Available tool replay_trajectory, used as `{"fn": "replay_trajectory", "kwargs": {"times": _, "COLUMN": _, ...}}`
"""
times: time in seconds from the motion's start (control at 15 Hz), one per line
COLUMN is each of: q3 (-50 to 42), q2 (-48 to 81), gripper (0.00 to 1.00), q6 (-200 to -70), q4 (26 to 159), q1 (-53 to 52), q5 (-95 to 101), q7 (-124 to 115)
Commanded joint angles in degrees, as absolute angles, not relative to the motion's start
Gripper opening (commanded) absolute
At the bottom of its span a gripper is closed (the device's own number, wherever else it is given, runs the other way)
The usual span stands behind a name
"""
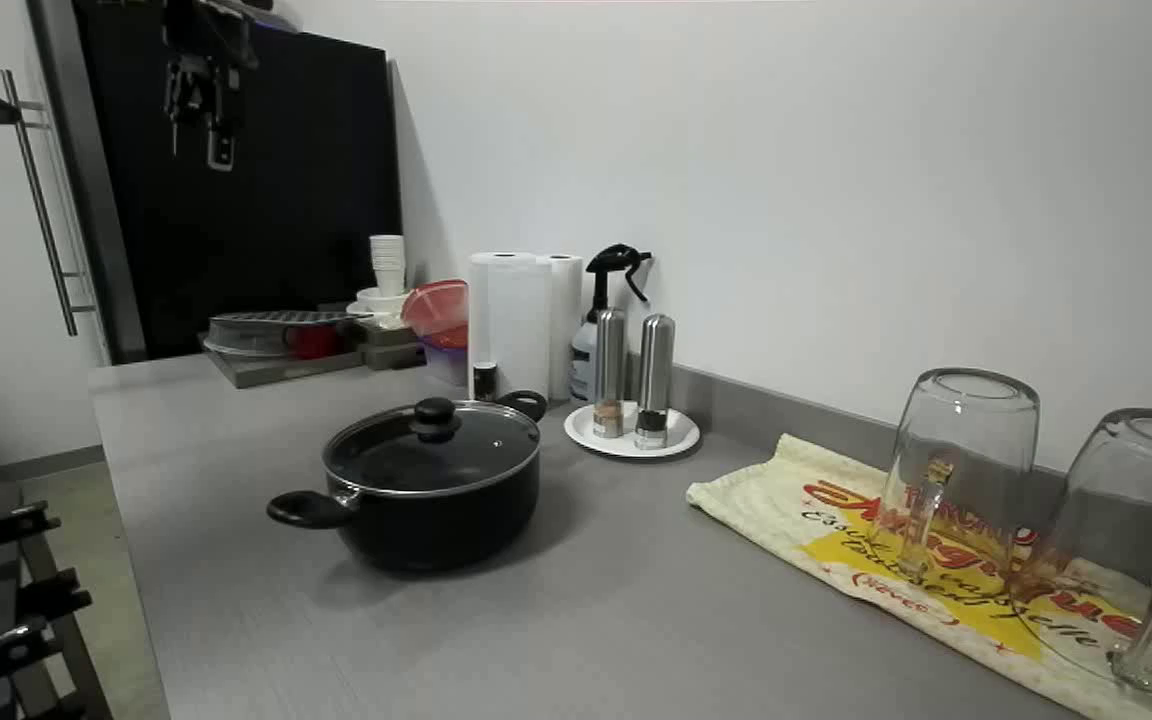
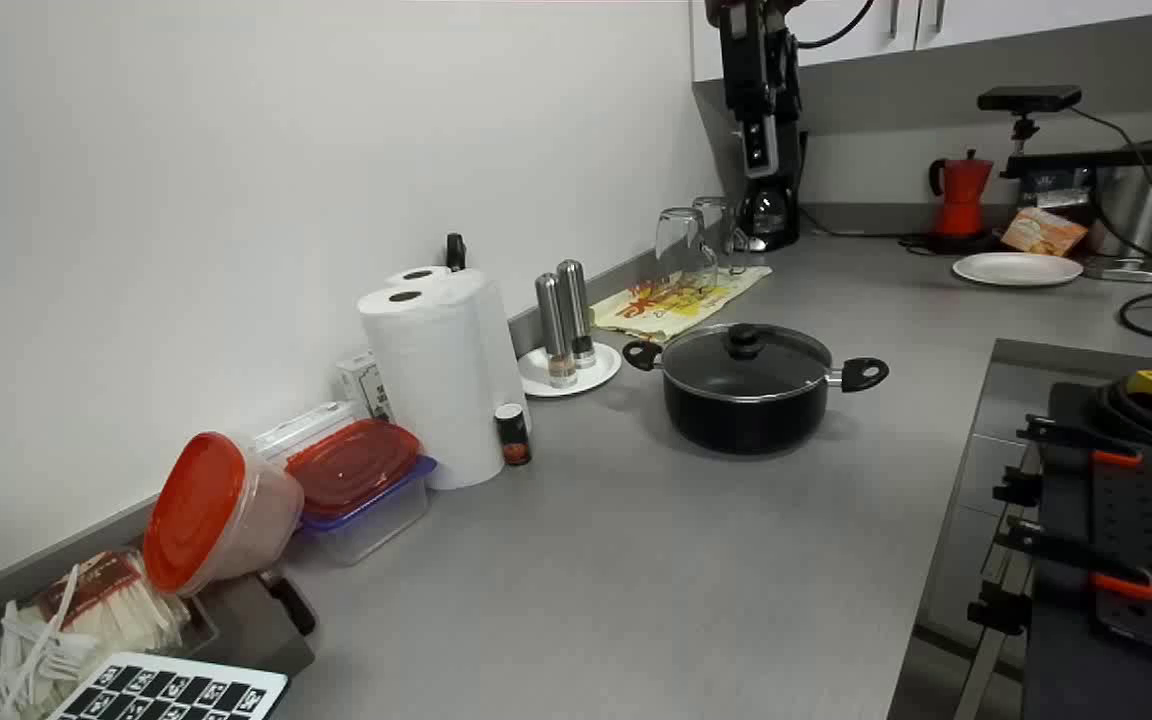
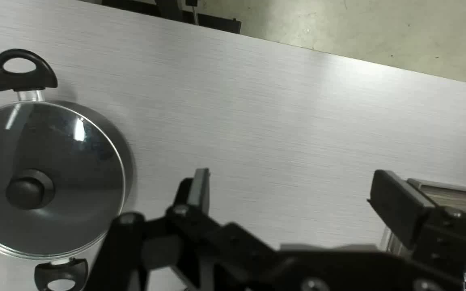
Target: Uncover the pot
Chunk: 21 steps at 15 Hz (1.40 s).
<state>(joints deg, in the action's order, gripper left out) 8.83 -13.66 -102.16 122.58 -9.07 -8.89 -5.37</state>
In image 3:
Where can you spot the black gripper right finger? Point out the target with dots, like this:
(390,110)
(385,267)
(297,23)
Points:
(427,219)

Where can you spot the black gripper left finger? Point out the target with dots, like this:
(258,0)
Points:
(203,254)

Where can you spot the glass pot lid black knob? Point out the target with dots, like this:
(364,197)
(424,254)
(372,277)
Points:
(38,180)

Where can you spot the black cooking pot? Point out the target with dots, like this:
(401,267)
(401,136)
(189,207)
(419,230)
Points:
(24,73)

